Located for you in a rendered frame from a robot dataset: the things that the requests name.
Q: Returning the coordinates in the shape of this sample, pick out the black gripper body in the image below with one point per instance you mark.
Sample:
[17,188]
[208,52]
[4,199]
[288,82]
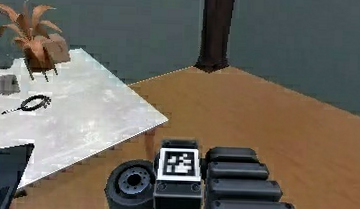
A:
[131,186]

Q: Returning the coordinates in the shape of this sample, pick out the white marble dining table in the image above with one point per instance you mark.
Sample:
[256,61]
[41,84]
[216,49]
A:
[87,109]

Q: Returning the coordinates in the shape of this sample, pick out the orange potted house plant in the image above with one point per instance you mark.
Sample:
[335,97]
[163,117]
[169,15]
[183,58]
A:
[35,40]

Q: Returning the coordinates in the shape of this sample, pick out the small grey box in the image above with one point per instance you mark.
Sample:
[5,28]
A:
[8,84]

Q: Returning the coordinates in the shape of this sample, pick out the dark grey bowl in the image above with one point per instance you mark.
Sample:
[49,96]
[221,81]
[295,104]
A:
[1,61]

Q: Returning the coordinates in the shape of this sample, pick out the dark brown corner post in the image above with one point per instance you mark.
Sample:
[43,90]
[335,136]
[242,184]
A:
[215,30]

